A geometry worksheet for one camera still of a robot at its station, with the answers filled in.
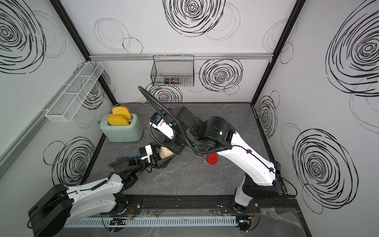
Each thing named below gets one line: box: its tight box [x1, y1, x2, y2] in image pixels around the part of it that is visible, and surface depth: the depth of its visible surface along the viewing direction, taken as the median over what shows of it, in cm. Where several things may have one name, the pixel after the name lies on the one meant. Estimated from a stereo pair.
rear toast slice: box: [112, 106, 132, 120], surface depth 89 cm
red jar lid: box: [206, 153, 218, 165], surface depth 90 cm
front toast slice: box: [107, 115, 130, 126], surface depth 86 cm
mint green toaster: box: [99, 113, 144, 142], surface depth 91 cm
